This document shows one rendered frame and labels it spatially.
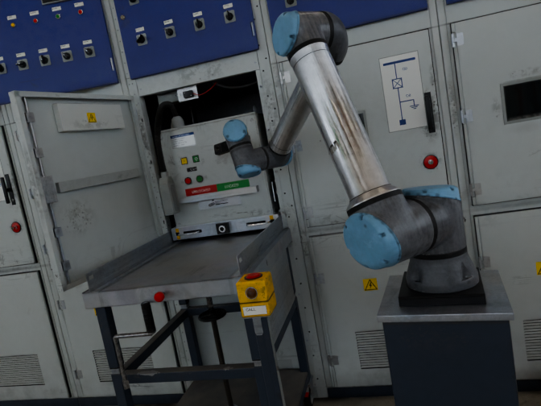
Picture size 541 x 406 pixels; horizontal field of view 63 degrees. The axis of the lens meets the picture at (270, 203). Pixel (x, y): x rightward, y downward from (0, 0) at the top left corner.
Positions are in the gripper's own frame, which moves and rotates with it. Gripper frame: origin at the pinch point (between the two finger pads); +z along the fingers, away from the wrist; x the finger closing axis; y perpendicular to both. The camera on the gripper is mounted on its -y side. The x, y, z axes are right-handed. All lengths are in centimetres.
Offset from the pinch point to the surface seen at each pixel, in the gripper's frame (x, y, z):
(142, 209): -15, -50, 13
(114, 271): -43, -52, -27
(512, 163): -30, 108, -22
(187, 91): 33.6, -17.8, -0.2
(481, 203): -43, 96, -15
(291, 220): -33.5, 18.6, 6.2
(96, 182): -5, -60, -15
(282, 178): -14.5, 18.0, 1.3
